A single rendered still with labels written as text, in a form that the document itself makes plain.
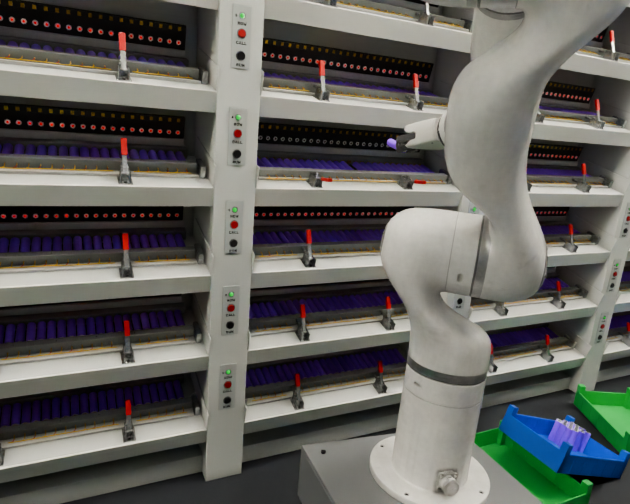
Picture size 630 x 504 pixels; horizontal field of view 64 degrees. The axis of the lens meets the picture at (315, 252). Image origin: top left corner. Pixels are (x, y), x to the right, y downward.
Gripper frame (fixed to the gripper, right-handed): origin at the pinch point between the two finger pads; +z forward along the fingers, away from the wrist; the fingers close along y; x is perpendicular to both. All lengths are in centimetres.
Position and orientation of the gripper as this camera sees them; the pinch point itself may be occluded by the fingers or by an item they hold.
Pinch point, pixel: (407, 144)
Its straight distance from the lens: 118.1
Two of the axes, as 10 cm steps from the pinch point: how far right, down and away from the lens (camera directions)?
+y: -9.0, 0.4, -4.3
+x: 0.3, 10.0, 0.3
